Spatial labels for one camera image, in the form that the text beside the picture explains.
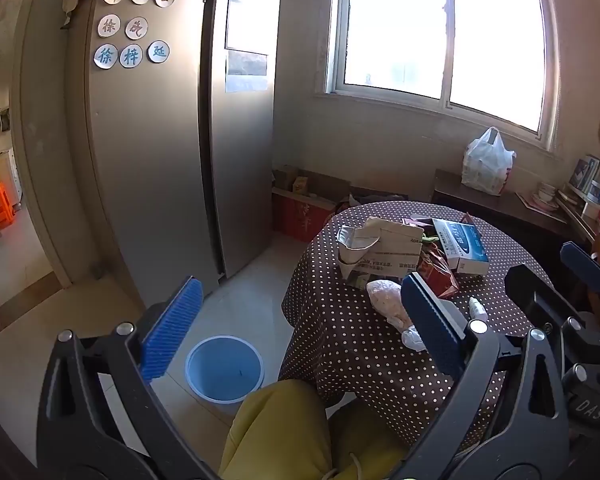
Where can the printed cardboard box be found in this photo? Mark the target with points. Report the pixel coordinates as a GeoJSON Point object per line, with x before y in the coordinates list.
{"type": "Point", "coordinates": [375, 196]}

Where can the small yellow carton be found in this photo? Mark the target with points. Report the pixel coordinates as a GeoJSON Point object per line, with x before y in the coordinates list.
{"type": "Point", "coordinates": [301, 186]}

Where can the green vegetable leaf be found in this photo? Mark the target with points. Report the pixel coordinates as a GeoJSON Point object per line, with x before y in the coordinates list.
{"type": "Point", "coordinates": [429, 240]}

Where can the red gift box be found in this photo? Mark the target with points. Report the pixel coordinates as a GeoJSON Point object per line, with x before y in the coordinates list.
{"type": "Point", "coordinates": [300, 220]}

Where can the wooden shelf with books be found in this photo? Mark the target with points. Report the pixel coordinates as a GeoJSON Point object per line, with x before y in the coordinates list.
{"type": "Point", "coordinates": [587, 175]}

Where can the red snack packet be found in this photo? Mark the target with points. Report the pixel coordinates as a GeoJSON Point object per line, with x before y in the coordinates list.
{"type": "Point", "coordinates": [437, 275]}

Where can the white framed window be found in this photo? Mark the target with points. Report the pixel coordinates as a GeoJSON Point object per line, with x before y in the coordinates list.
{"type": "Point", "coordinates": [395, 25]}

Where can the open plain cardboard box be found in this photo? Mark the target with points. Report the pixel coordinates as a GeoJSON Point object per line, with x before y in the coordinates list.
{"type": "Point", "coordinates": [327, 185]}

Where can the white tissue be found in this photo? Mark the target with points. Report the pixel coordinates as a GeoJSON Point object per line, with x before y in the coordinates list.
{"type": "Point", "coordinates": [414, 337]}

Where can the orange plastic stool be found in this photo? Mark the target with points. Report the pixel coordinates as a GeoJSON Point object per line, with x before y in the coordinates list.
{"type": "Point", "coordinates": [0, 205]}

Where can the light blue plastic bin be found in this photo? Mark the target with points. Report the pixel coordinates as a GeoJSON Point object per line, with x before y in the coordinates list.
{"type": "Point", "coordinates": [220, 375]}

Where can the brown polka dot tablecloth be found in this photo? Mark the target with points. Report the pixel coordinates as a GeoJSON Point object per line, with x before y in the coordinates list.
{"type": "Point", "coordinates": [350, 340]}

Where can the white paper carton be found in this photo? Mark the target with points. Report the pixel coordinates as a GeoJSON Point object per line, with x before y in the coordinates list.
{"type": "Point", "coordinates": [355, 247]}

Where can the group of round character magnets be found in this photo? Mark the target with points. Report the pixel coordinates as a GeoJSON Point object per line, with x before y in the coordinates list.
{"type": "Point", "coordinates": [130, 25]}

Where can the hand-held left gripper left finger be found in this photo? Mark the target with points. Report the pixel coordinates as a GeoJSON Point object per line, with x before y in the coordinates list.
{"type": "Point", "coordinates": [172, 327]}

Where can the brown cardboard box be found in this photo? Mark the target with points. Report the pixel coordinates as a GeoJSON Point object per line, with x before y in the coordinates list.
{"type": "Point", "coordinates": [395, 255]}

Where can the dark wooden cabinet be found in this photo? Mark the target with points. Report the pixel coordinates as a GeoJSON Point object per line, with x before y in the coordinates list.
{"type": "Point", "coordinates": [480, 205]}

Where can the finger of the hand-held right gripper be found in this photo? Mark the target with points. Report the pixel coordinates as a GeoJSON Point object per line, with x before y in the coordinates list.
{"type": "Point", "coordinates": [530, 290]}
{"type": "Point", "coordinates": [585, 265]}

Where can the grey printed sticker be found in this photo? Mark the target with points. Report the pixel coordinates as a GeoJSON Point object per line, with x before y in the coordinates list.
{"type": "Point", "coordinates": [246, 72]}

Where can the stack of white bowls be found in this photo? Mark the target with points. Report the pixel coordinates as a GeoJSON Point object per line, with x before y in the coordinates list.
{"type": "Point", "coordinates": [547, 194]}

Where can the white paper sheet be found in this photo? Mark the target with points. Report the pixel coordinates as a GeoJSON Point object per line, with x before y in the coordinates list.
{"type": "Point", "coordinates": [247, 5]}

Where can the small white dropper bottle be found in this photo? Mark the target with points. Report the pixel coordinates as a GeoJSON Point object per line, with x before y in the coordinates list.
{"type": "Point", "coordinates": [476, 307]}

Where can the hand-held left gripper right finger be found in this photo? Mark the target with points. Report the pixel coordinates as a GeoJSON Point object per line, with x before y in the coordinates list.
{"type": "Point", "coordinates": [430, 320]}

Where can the blue and white medicine box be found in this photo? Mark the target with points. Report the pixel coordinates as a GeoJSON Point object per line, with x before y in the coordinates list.
{"type": "Point", "coordinates": [460, 245]}

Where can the white plastic shopping bag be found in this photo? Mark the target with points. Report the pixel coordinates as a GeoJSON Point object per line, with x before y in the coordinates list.
{"type": "Point", "coordinates": [487, 165]}

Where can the silver double door fridge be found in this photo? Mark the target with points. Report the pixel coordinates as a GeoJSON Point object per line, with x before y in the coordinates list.
{"type": "Point", "coordinates": [145, 160]}

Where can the clear bag of pale food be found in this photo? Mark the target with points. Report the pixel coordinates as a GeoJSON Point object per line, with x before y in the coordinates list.
{"type": "Point", "coordinates": [387, 297]}

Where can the person's yellow trouser leg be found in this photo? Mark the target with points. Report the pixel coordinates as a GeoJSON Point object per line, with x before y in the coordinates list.
{"type": "Point", "coordinates": [275, 435]}

